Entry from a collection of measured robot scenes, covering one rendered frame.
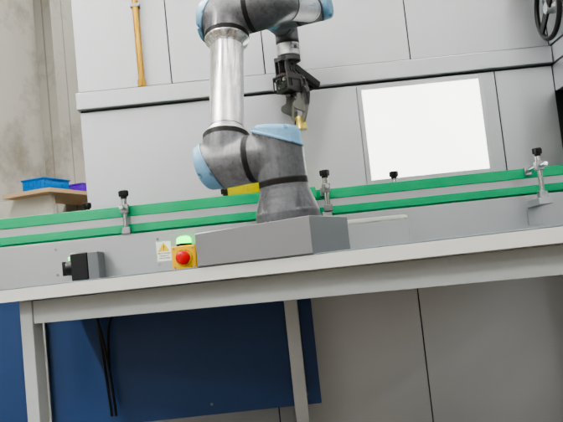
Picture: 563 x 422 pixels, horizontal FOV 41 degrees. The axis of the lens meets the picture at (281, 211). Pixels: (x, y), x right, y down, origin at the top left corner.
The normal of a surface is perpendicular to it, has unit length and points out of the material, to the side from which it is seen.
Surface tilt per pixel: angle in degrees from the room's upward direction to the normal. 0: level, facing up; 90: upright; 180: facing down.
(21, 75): 90
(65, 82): 90
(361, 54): 90
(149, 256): 90
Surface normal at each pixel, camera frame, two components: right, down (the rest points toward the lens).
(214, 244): -0.37, -0.04
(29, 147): 0.92, -0.13
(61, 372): 0.00, -0.09
